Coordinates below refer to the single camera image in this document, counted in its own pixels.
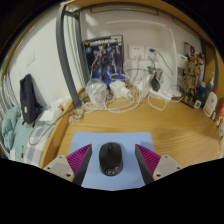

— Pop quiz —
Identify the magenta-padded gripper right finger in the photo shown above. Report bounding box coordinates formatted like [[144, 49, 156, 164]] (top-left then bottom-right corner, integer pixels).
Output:
[[134, 144, 184, 185]]

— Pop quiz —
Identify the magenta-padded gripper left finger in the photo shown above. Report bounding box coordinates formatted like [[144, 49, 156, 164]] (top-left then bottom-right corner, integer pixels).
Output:
[[43, 143, 93, 187]]

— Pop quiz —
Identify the black computer mouse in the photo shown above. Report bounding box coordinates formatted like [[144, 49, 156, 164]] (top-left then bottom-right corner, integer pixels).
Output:
[[98, 142, 124, 177]]

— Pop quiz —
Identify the light blue mouse pad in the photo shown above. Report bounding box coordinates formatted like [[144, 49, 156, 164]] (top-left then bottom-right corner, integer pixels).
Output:
[[67, 131, 155, 192]]

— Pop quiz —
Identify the small clear glass jar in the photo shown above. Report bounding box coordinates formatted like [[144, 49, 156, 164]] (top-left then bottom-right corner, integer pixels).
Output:
[[69, 108, 84, 125]]

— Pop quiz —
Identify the white cardboard box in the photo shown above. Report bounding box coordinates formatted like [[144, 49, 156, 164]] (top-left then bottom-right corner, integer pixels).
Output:
[[39, 108, 63, 124]]

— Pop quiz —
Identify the white power strip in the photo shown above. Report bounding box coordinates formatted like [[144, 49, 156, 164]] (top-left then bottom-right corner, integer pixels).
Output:
[[148, 88, 173, 103]]

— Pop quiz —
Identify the clear plastic container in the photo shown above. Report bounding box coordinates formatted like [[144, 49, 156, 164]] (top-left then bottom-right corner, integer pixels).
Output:
[[85, 78, 108, 105]]

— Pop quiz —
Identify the teal plush pillow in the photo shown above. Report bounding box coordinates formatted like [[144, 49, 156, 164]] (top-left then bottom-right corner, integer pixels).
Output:
[[1, 106, 21, 151]]

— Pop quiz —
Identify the dark backpack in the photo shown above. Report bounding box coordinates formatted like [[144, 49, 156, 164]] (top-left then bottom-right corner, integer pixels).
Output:
[[19, 73, 43, 126]]

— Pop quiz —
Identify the white charger block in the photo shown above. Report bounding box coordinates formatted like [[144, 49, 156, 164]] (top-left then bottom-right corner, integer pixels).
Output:
[[109, 79, 129, 99]]

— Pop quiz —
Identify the white lotion bottle red cap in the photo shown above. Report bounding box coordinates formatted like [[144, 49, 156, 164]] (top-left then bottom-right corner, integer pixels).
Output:
[[202, 87, 219, 118]]

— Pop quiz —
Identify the brown tree figure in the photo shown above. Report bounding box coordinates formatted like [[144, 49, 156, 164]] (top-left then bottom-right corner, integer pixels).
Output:
[[181, 59, 200, 104]]

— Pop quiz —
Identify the white blue electric toothbrush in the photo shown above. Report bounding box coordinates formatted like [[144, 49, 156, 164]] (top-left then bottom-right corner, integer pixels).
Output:
[[204, 71, 217, 98]]

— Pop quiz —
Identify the blue robot model kit box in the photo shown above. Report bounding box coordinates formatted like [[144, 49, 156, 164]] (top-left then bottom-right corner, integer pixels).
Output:
[[83, 34, 125, 84]]

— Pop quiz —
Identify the wooden shelf unit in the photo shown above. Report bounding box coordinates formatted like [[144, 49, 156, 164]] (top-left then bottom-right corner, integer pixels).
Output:
[[59, 0, 208, 34]]

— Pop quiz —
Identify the white coiled cable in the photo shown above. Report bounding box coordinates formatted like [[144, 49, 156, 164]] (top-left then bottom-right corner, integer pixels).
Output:
[[81, 59, 144, 114]]

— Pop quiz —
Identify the white wall socket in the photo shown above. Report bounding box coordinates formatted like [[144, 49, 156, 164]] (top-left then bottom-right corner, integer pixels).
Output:
[[128, 44, 146, 61]]

